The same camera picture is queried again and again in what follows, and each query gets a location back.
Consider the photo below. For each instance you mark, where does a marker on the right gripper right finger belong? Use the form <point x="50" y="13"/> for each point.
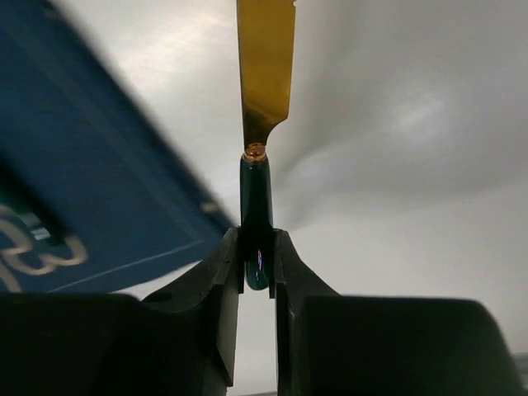
<point x="332" y="344"/>

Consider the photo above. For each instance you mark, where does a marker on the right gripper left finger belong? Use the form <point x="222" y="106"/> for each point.
<point x="179" y="340"/>

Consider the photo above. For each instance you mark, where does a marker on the blue whale placemat cloth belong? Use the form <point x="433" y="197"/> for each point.
<point x="123" y="208"/>

